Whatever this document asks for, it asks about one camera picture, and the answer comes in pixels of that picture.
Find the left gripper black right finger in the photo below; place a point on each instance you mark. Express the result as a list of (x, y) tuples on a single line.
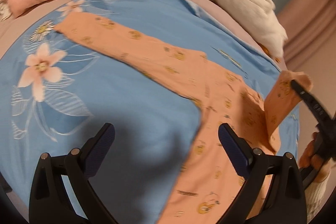
[(285, 200)]

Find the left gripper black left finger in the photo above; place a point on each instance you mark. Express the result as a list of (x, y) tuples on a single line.
[(49, 201)]

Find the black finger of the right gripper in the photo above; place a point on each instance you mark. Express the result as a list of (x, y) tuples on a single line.
[(325, 122)]

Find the orange printed children's pajama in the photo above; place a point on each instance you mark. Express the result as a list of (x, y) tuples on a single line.
[(207, 183)]

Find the person's right hand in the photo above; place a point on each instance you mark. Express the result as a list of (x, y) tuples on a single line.
[(308, 158)]

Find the pink curtain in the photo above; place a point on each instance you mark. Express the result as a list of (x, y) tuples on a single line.
[(308, 24)]

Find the blue floral bed sheet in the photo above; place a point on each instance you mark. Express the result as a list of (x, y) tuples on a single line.
[(55, 95)]

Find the white plush goose toy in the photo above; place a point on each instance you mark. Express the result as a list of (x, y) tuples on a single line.
[(258, 18)]

